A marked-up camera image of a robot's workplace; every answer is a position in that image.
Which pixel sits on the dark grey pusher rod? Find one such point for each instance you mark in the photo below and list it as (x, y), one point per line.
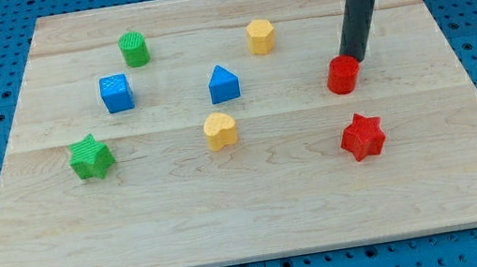
(356, 28)

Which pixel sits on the red cylinder block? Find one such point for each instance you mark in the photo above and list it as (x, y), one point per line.
(342, 74)

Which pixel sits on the blue triangle block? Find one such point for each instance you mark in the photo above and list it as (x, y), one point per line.
(223, 86)

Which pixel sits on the yellow hexagon block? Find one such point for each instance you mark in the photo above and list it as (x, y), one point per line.
(261, 36)

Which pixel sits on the red star block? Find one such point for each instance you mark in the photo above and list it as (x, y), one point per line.
(363, 137)

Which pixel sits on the yellow heart block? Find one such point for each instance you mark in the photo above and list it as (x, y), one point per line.
(220, 130)

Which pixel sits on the green cylinder block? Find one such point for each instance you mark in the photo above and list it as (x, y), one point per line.
(132, 46)

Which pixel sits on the wooden board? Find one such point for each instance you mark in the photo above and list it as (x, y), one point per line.
(285, 188)

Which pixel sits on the blue cube block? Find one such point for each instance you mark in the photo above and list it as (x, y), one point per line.
(116, 94)

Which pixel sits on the green star block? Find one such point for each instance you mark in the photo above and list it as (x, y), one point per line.
(90, 158)

